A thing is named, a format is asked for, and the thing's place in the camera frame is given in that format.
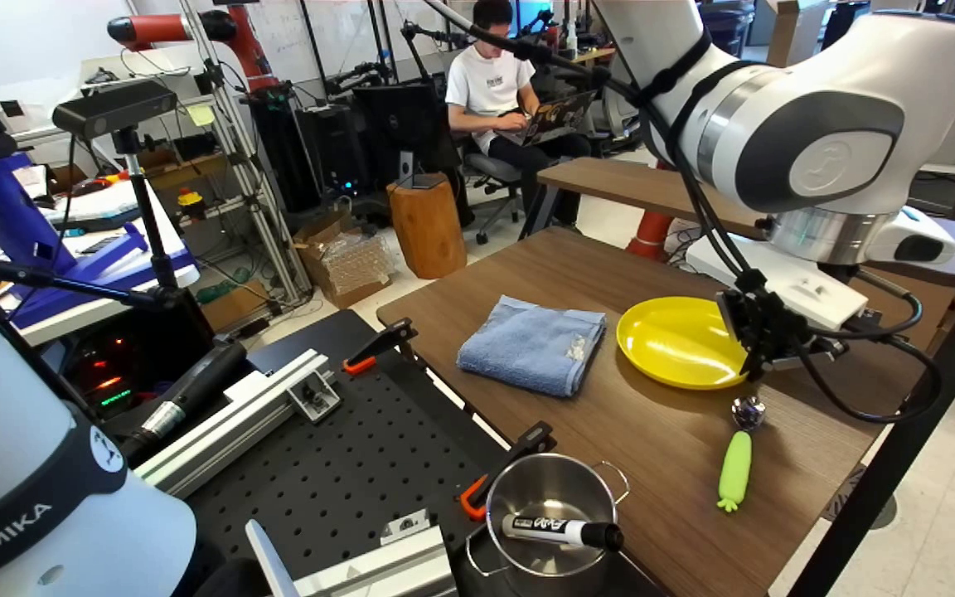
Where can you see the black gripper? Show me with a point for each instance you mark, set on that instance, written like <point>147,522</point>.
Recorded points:
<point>768,327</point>

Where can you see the yellow plastic plate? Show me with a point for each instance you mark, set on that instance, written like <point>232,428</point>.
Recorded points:
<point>681,344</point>

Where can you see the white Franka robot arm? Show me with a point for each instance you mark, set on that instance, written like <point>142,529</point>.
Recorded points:
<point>824,148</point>

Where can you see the red robot arm background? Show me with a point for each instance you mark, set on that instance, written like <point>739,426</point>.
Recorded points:
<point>650,232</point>

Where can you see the wooden shelf board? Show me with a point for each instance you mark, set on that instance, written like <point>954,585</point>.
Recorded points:
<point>620,181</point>

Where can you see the folded blue cloth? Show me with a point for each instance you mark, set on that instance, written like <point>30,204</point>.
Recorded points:
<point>534,346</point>

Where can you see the orange black clamp front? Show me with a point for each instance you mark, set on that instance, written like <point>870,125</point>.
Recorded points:
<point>534,439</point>

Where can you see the orange black clamp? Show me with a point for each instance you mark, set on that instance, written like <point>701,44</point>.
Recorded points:
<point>388,339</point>
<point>534,439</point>

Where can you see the small steel pot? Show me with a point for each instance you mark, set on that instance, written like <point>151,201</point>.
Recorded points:
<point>545,485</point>

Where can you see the black white marker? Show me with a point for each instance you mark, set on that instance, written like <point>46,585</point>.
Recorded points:
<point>566,531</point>

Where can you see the wooden stump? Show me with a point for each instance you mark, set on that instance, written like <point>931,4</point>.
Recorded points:
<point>427,224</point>

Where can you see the seated person white shirt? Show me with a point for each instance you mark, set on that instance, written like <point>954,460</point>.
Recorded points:
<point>493,96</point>

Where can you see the black perforated breadboard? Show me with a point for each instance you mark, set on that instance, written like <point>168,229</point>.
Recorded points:
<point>325,490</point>

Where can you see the orange black clamp rear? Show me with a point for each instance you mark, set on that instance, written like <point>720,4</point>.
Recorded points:
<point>388,339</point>

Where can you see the cardboard box on floor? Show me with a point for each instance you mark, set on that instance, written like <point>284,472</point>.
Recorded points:
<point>344,261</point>

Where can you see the black handheld tool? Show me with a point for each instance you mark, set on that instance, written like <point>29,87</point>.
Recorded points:
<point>196,385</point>

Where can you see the blue white machine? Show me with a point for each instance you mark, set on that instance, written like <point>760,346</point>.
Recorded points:
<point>38,245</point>

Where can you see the green handled ice cream scoop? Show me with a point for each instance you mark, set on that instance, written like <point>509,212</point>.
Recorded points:
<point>739,460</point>

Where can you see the aluminium bracket front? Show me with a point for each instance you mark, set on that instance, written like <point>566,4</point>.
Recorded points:
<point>407,560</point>

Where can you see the aluminium extrusion rail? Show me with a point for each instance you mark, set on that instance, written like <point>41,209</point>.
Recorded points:
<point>303,385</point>

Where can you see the metal wire shelf rack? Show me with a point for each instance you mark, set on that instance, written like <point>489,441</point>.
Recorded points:
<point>232,63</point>

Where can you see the black camera on stand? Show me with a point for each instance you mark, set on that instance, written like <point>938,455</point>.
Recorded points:
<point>116,113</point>

